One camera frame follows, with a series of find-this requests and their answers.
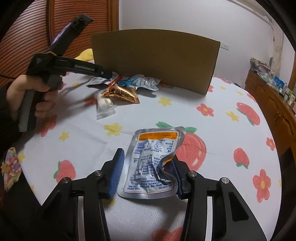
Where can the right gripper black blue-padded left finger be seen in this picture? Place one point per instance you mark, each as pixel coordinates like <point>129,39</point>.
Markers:
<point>60,209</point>

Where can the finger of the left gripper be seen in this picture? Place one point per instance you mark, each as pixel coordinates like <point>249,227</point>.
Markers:
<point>106,74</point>

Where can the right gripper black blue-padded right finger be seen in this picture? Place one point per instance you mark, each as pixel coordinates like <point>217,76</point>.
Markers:
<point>232,217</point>

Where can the copper foil snack packet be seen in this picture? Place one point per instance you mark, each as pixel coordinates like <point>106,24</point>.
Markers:
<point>121,93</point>

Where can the orange silver snack pouch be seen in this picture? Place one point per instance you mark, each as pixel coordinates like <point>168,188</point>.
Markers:
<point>143,175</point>

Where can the red white snack packet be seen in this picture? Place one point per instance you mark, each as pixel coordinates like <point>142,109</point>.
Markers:
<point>99,81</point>

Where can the person's left hand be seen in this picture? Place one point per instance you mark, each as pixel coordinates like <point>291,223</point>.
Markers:
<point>16,93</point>

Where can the yellow plush toy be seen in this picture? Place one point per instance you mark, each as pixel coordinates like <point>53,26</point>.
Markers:
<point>86,55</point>

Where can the silver foil snack packet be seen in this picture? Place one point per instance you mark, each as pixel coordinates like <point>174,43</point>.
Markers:
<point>140,81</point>

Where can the clear wrapped bread snack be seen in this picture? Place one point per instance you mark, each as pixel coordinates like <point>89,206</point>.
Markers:
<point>105,106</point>

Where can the brown louvered wardrobe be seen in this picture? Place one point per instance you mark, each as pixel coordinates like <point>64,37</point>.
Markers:
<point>29,27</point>

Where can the floral quilt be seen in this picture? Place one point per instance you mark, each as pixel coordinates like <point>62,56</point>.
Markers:
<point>10,168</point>

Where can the brown cardboard box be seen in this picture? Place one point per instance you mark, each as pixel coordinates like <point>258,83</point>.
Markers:
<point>179,59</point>

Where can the strawberry flower print bedsheet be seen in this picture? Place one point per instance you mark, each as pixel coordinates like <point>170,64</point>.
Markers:
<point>226,135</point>

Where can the wooden dresser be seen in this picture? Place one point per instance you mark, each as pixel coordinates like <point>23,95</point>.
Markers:
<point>279,116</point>

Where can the clutter on dresser top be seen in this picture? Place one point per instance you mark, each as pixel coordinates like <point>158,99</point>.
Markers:
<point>285,90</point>

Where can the white wall socket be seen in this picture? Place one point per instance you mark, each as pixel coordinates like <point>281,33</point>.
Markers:
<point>224,46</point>

